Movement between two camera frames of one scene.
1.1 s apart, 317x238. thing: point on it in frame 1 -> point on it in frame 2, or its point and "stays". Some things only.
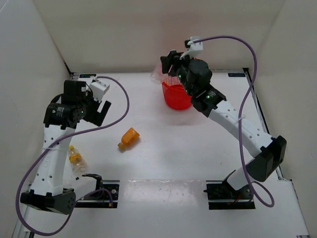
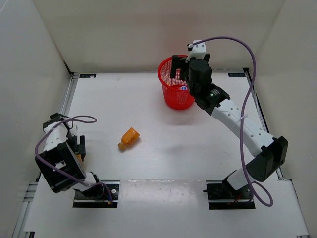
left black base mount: x=105 y=197 stays
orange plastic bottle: x=130 y=137 stays
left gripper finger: x=100 y=117 -> x=81 y=148
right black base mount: x=222 y=196 stays
